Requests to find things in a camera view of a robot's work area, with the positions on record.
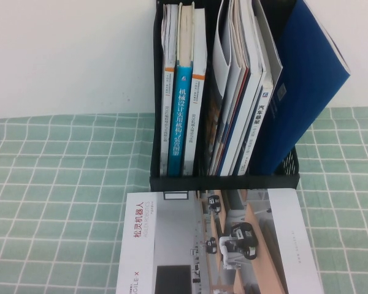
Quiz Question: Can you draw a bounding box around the white automobile suspension book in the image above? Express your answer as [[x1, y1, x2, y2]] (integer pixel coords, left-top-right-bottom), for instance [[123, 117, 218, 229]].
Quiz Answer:
[[237, 0, 285, 176]]

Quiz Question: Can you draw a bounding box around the blue mechanical design book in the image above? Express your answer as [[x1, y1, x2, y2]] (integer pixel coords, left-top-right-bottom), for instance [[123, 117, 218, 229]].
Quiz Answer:
[[167, 1, 194, 178]]

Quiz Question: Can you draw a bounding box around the green checked tablecloth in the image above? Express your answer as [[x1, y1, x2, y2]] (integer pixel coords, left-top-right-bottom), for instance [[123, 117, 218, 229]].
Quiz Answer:
[[0, 105, 368, 294]]

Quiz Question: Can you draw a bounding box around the large blue cover book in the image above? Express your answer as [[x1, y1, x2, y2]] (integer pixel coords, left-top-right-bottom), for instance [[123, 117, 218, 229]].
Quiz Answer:
[[248, 0, 353, 176]]

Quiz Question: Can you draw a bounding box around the leaning magazines stack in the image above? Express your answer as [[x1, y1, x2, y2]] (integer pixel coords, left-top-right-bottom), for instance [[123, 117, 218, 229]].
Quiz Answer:
[[218, 0, 266, 177]]

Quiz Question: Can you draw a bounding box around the thin beige edged magazine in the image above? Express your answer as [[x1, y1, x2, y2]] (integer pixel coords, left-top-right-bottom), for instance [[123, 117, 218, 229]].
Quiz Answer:
[[216, 0, 252, 177]]

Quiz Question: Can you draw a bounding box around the black mesh book holder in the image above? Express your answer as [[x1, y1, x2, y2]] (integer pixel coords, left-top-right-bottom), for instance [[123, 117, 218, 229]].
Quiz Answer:
[[148, 0, 301, 196]]

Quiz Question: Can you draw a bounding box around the worn white book orange band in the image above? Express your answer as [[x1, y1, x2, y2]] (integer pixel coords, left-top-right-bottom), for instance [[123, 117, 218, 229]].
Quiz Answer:
[[159, 2, 179, 178]]

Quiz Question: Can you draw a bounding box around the white curled cover magazine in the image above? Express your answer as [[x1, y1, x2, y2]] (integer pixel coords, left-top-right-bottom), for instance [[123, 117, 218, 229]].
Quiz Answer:
[[208, 0, 236, 176]]

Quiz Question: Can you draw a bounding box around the white AgileX robotics brochure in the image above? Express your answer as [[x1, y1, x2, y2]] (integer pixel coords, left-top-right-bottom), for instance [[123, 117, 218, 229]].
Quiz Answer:
[[114, 187, 325, 294]]

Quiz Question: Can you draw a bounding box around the dark picture cover magazine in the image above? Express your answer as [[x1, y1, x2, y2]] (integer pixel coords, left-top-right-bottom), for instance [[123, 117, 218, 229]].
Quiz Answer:
[[202, 69, 225, 176]]

